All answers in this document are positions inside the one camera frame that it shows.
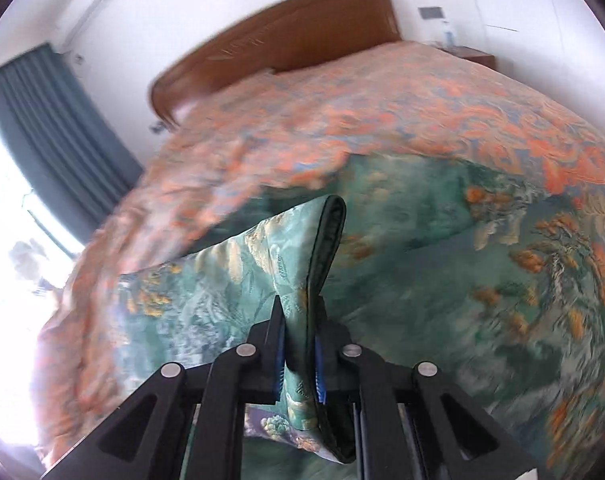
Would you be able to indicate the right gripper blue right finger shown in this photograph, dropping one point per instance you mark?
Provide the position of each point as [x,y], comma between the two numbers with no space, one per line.
[409,422]

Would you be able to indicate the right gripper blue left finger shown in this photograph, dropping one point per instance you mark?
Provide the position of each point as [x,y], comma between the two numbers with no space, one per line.
[185,423]

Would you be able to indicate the green floral patterned garment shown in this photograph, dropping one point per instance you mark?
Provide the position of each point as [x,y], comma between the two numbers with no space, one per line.
[497,281]

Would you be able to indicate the grey-blue curtain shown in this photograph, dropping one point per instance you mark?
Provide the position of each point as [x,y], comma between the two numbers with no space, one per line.
[73,160]

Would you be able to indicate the orange paisley bedspread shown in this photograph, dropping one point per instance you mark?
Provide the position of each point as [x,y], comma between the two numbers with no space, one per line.
[295,130]

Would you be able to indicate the wooden nightstand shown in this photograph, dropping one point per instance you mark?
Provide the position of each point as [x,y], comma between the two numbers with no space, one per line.
[474,55]

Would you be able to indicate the clear bottle on nightstand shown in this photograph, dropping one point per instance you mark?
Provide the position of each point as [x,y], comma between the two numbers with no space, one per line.
[448,35]

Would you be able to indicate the brown wooden headboard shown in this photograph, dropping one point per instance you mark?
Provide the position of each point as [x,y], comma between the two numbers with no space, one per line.
[290,35]

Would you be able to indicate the grey wall panel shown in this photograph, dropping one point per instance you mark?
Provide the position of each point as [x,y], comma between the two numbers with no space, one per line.
[429,13]

